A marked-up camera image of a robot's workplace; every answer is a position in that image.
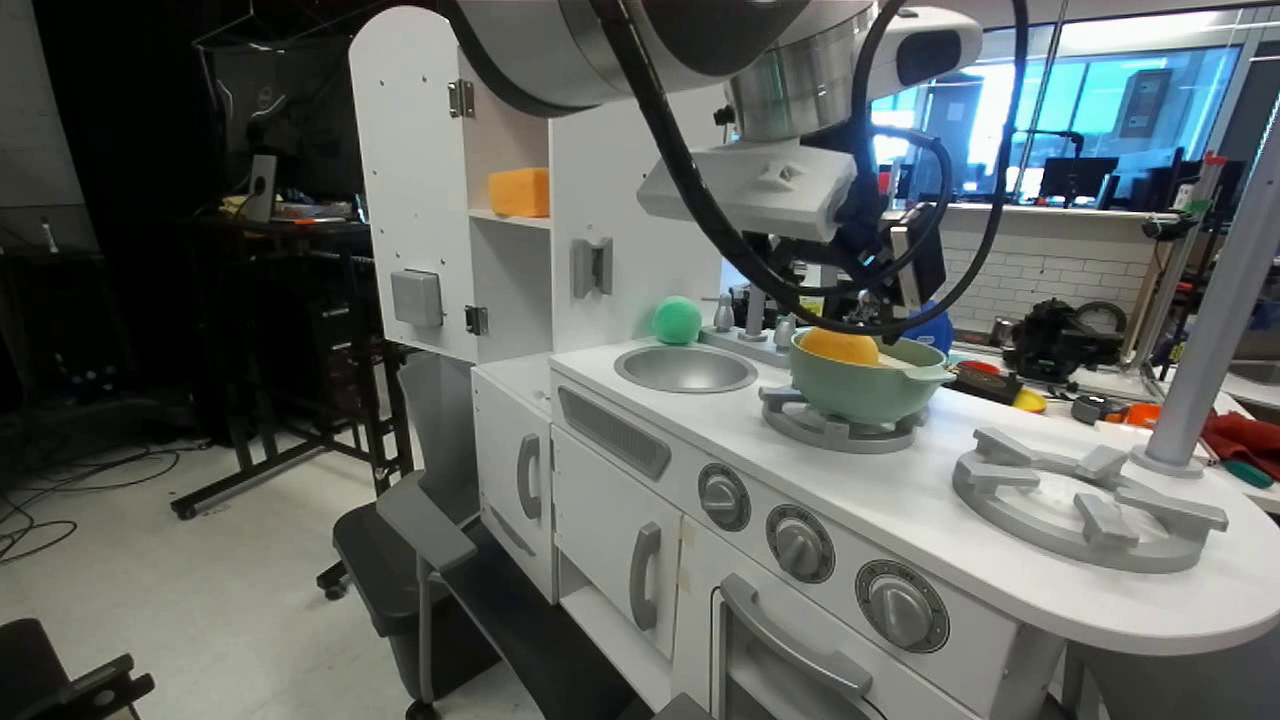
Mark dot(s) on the white toy play kitchen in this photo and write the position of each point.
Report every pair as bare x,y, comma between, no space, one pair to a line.
935,494

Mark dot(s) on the grey toy burner grate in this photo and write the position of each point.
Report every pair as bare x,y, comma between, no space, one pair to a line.
803,425
1042,514

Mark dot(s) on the grey metal pole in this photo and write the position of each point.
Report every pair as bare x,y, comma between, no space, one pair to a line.
1214,344

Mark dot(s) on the black desk stand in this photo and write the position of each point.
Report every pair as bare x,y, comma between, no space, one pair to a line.
295,334

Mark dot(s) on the green bowl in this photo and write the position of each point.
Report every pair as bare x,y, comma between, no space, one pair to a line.
865,392

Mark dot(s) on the white small fridge door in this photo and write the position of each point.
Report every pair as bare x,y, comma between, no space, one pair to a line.
503,454

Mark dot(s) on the white toy oven door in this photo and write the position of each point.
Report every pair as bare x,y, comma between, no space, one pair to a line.
773,662

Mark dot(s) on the silver sink basin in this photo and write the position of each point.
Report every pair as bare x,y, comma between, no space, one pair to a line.
686,370

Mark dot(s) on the white brick pattern panel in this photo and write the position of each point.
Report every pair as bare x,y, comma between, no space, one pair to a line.
1067,263

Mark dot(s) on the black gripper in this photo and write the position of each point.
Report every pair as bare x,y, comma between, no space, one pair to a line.
873,264

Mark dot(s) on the black bag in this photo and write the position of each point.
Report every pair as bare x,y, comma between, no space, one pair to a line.
1061,343

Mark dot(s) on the white tall cabinet door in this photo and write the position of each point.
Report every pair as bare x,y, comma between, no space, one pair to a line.
412,162

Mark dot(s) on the black computer monitor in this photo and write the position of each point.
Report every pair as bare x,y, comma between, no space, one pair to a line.
284,115

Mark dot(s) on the grey toy stove knob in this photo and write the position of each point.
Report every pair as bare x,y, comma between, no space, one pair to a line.
725,499
803,547
903,607

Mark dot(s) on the blue plastic bottle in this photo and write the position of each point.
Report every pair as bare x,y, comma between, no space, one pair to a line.
936,330

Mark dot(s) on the orange square sponge cushion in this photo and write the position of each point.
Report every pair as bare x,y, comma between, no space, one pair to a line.
520,194

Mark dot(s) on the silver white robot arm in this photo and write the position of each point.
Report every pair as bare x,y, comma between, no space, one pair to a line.
745,185

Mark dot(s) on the grey black office chair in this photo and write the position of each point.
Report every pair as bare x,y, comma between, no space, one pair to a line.
441,402

